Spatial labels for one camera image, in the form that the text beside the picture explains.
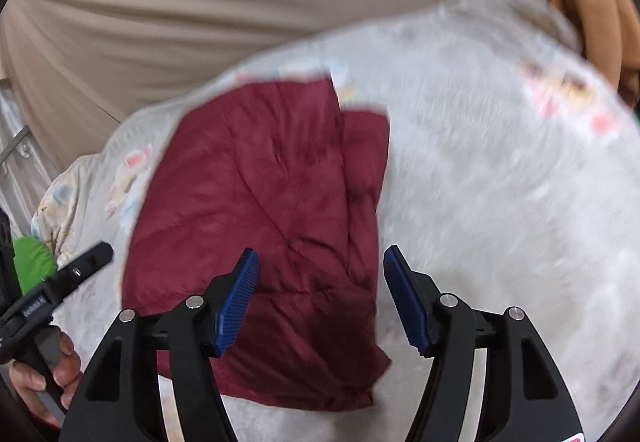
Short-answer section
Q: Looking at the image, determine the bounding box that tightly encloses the maroon quilted puffer jacket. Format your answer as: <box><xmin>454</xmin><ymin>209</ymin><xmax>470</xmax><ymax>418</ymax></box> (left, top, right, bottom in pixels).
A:
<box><xmin>122</xmin><ymin>79</ymin><xmax>390</xmax><ymax>412</ymax></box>

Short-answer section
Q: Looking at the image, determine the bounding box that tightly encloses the person's left hand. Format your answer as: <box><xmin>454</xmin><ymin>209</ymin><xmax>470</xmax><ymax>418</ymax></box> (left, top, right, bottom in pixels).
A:
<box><xmin>10</xmin><ymin>330</ymin><xmax>84</xmax><ymax>428</ymax></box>

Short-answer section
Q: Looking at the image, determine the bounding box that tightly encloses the green object at bedside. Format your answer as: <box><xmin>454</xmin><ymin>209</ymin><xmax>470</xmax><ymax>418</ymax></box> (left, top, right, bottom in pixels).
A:
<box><xmin>13</xmin><ymin>236</ymin><xmax>58</xmax><ymax>295</ymax></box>

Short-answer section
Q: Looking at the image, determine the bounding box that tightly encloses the white floral fleece blanket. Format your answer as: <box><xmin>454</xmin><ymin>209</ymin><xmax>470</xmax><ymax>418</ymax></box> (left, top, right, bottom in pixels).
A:
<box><xmin>32</xmin><ymin>0</ymin><xmax>639</xmax><ymax>441</ymax></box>

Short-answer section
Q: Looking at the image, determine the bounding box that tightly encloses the white metal window rail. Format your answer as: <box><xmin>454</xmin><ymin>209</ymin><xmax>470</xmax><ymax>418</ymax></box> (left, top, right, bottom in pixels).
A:
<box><xmin>1</xmin><ymin>79</ymin><xmax>58</xmax><ymax>237</ymax></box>

